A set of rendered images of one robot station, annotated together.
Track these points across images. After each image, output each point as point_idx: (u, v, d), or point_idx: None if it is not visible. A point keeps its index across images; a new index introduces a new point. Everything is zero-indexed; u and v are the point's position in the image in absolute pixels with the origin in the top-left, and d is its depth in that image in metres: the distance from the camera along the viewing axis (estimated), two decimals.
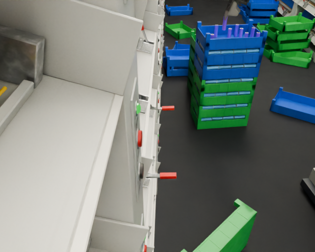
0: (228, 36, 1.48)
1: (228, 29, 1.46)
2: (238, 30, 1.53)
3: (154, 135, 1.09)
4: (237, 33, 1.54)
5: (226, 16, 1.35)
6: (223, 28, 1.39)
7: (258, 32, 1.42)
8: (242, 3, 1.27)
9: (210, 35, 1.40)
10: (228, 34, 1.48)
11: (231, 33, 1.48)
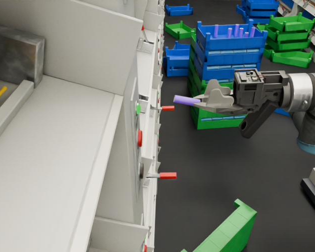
0: (228, 36, 1.48)
1: (228, 29, 1.46)
2: (238, 30, 1.53)
3: (154, 135, 1.09)
4: (237, 33, 1.54)
5: (199, 99, 0.72)
6: None
7: None
8: None
9: None
10: (228, 34, 1.48)
11: (231, 33, 1.48)
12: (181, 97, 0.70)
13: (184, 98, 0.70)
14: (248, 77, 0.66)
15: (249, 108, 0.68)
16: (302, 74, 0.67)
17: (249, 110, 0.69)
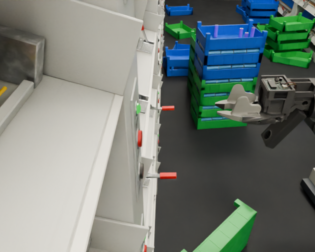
0: None
1: None
2: None
3: (154, 135, 1.09)
4: None
5: (221, 105, 0.68)
6: None
7: None
8: (261, 82, 0.66)
9: None
10: None
11: None
12: None
13: None
14: (277, 84, 0.62)
15: (276, 117, 0.63)
16: None
17: (275, 118, 0.65)
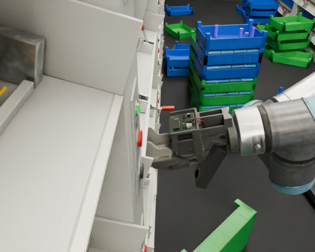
0: None
1: None
2: None
3: None
4: None
5: None
6: None
7: None
8: None
9: None
10: None
11: None
12: None
13: None
14: (183, 122, 0.54)
15: (191, 158, 0.55)
16: (251, 109, 0.53)
17: (193, 159, 0.56)
